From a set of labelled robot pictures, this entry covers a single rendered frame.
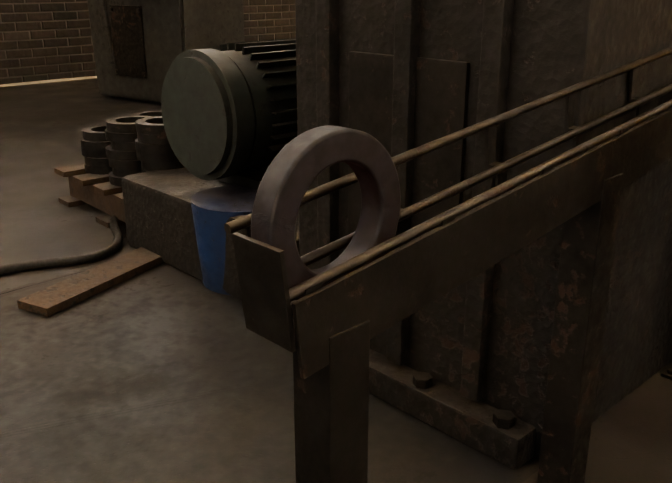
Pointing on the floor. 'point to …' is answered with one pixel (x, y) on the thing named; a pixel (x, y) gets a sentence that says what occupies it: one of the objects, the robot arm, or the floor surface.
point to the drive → (213, 143)
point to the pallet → (116, 161)
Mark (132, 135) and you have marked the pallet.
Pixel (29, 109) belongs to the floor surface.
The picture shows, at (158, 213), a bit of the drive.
